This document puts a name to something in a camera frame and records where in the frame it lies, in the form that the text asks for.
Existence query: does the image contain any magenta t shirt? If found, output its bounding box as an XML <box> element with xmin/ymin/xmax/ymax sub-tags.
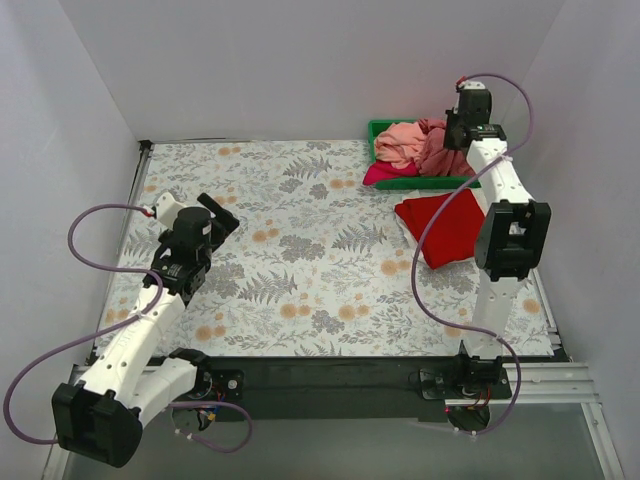
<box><xmin>362</xmin><ymin>161</ymin><xmax>419</xmax><ymax>186</ymax></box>

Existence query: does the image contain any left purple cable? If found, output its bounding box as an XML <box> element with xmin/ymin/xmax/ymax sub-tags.
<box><xmin>3</xmin><ymin>203</ymin><xmax>254</xmax><ymax>454</ymax></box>

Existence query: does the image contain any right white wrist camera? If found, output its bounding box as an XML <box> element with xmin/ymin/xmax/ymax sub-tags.
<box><xmin>455</xmin><ymin>77</ymin><xmax>486</xmax><ymax>92</ymax></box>

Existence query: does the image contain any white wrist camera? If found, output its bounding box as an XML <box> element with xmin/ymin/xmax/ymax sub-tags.
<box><xmin>455</xmin><ymin>77</ymin><xmax>486</xmax><ymax>92</ymax></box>
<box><xmin>142</xmin><ymin>191</ymin><xmax>186</xmax><ymax>227</ymax></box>

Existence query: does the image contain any dusty pink t shirt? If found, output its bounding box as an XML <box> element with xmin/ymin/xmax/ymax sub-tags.
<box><xmin>414</xmin><ymin>118</ymin><xmax>474</xmax><ymax>177</ymax></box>

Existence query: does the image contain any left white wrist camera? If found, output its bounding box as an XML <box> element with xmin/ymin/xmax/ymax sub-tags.
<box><xmin>142</xmin><ymin>191</ymin><xmax>186</xmax><ymax>227</ymax></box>

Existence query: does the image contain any peach t shirt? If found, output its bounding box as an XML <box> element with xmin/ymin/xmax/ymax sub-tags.
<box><xmin>373</xmin><ymin>121</ymin><xmax>426</xmax><ymax>170</ymax></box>

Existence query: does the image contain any green plastic bin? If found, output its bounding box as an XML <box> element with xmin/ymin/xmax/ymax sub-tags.
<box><xmin>363</xmin><ymin>118</ymin><xmax>473</xmax><ymax>190</ymax></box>

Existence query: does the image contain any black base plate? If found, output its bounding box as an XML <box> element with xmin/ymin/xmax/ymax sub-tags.
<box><xmin>89</xmin><ymin>352</ymin><xmax>571</xmax><ymax>426</ymax></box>

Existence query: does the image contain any aluminium frame rail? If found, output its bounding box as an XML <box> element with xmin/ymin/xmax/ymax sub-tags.
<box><xmin>44</xmin><ymin>357</ymin><xmax>624</xmax><ymax>479</ymax></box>

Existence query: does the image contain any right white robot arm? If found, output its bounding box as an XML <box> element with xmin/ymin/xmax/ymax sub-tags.
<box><xmin>444</xmin><ymin>78</ymin><xmax>551</xmax><ymax>398</ymax></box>

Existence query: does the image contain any folded red t shirt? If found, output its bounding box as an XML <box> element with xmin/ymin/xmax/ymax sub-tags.
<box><xmin>394</xmin><ymin>189</ymin><xmax>489</xmax><ymax>270</ymax></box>

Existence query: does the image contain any floral patterned table mat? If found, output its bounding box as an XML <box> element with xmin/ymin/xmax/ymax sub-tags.
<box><xmin>94</xmin><ymin>139</ymin><xmax>557</xmax><ymax>358</ymax></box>

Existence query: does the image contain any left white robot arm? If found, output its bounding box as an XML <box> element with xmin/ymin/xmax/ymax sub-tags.
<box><xmin>52</xmin><ymin>192</ymin><xmax>239</xmax><ymax>468</ymax></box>

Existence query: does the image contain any folded white t shirt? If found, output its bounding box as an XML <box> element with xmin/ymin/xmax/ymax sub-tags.
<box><xmin>397</xmin><ymin>188</ymin><xmax>489</xmax><ymax>264</ymax></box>

